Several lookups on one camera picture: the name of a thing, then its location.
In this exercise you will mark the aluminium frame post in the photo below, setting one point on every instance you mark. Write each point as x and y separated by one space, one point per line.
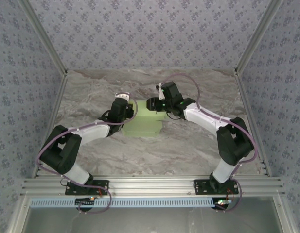
256 36
45 36

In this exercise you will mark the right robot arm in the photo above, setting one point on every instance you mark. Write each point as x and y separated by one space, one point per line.
203 116

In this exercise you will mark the aluminium frame leg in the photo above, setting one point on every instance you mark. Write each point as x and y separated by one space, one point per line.
286 213
19 213

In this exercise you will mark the light green paper box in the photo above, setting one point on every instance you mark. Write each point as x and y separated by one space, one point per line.
142 123

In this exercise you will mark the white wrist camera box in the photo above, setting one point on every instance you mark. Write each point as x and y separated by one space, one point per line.
121 95
160 92

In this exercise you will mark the aluminium table side rail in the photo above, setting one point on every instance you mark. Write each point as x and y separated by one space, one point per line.
56 102
247 102

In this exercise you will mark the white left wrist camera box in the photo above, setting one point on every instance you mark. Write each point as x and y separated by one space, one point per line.
121 95

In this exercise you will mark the aluminium mounting rail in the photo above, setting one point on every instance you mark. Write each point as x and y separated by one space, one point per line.
149 185

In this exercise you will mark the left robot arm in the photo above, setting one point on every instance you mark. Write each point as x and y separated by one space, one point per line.
91 132

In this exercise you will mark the small black controller board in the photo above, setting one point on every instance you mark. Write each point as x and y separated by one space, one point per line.
222 202
85 201

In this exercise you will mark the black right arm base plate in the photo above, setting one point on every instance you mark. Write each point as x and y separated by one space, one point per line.
200 189

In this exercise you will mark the grey metal sheet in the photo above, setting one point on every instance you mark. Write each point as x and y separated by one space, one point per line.
149 221

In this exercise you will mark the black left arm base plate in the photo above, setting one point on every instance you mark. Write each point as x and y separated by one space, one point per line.
72 191

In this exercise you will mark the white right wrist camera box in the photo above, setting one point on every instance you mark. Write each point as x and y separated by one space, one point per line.
160 92

